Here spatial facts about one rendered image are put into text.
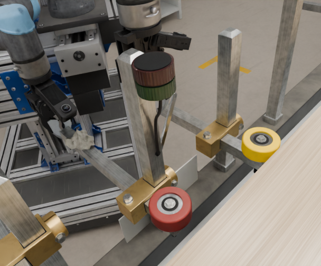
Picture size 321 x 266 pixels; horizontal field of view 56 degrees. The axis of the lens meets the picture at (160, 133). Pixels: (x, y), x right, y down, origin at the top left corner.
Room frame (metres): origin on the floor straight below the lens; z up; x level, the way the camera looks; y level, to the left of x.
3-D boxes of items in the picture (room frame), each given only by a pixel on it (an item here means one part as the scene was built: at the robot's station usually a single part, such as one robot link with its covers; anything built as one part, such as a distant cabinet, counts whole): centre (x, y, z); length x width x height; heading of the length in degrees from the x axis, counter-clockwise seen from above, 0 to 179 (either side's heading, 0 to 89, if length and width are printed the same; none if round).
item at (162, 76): (0.39, 0.00, 1.15); 0.06 x 0.06 x 0.02
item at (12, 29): (0.68, 0.28, 1.13); 0.09 x 0.08 x 0.11; 68
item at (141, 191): (0.41, 0.04, 0.85); 0.13 x 0.06 x 0.05; 129
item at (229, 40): (0.58, -0.17, 0.87); 0.03 x 0.03 x 0.48; 39
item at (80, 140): (0.59, 0.21, 0.87); 0.09 x 0.07 x 0.02; 39
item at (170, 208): (0.33, 0.00, 0.85); 0.08 x 0.08 x 0.11
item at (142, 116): (0.42, 0.03, 0.93); 0.03 x 0.03 x 0.48; 39
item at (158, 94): (0.39, 0.00, 1.13); 0.06 x 0.06 x 0.02
